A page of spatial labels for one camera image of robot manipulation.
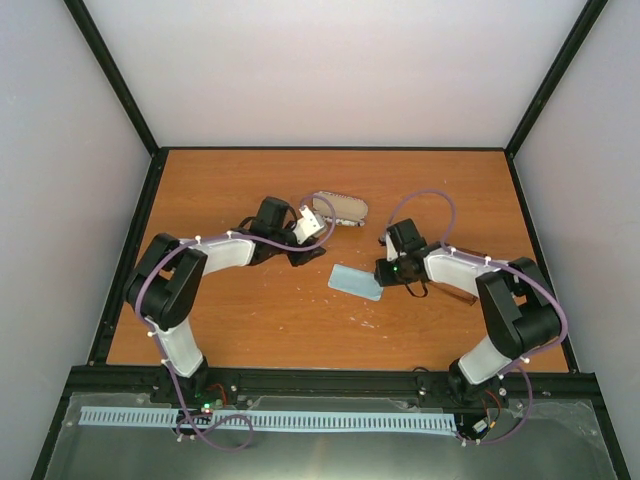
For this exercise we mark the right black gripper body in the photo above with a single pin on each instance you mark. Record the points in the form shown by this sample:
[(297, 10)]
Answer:
[(396, 276)]

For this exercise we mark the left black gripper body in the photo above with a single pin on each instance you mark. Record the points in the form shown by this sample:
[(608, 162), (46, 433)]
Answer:
[(276, 236)]

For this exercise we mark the light blue cleaning cloth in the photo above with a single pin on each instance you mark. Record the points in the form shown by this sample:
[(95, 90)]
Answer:
[(355, 282)]

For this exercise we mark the flag print glasses case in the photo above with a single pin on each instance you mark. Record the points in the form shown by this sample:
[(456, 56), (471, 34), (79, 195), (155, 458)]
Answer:
[(343, 210)]

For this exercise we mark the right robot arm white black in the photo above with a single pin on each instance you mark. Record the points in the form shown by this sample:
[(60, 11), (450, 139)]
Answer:
[(520, 314)]

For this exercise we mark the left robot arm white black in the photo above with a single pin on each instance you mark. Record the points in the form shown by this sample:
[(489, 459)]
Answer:
[(163, 286)]

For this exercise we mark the brown tinted sunglasses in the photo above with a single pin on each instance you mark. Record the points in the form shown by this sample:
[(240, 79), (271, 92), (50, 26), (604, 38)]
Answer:
[(465, 295)]

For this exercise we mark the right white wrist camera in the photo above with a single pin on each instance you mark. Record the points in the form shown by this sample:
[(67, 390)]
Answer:
[(392, 252)]

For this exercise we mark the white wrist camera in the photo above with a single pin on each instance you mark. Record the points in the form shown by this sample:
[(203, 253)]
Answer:
[(392, 252), (309, 225)]

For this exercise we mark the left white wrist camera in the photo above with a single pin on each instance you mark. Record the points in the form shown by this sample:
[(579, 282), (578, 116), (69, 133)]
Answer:
[(309, 225)]

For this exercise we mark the black mounting rail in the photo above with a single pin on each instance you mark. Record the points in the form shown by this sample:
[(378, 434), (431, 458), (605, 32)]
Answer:
[(237, 386)]

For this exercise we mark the black aluminium frame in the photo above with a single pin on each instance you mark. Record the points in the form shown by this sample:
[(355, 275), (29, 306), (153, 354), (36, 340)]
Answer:
[(582, 26)]

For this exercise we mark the light blue slotted cable duct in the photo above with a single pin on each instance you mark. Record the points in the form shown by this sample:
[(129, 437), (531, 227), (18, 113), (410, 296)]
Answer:
[(281, 421)]

